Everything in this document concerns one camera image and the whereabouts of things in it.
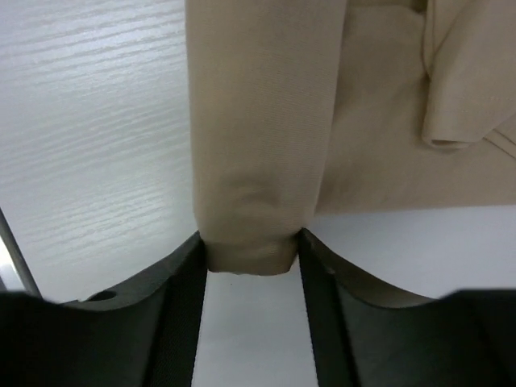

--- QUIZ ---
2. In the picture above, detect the aluminium front rail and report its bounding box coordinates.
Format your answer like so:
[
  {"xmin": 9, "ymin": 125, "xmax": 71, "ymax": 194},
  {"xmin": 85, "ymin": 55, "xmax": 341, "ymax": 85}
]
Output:
[{"xmin": 0, "ymin": 212, "xmax": 42, "ymax": 298}]

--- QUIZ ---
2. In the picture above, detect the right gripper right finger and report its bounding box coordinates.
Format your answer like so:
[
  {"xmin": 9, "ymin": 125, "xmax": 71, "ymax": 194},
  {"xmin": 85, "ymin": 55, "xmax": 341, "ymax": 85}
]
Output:
[{"xmin": 297, "ymin": 230, "xmax": 515, "ymax": 386}]

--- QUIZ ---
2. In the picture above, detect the beige t shirt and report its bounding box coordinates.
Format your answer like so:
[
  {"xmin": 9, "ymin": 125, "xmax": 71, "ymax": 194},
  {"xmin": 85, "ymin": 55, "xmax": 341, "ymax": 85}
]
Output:
[{"xmin": 185, "ymin": 1, "xmax": 515, "ymax": 276}]

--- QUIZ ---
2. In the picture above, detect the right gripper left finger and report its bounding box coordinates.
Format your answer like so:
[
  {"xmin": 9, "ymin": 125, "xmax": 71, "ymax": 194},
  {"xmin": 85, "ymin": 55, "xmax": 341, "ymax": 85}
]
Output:
[{"xmin": 1, "ymin": 235, "xmax": 207, "ymax": 386}]

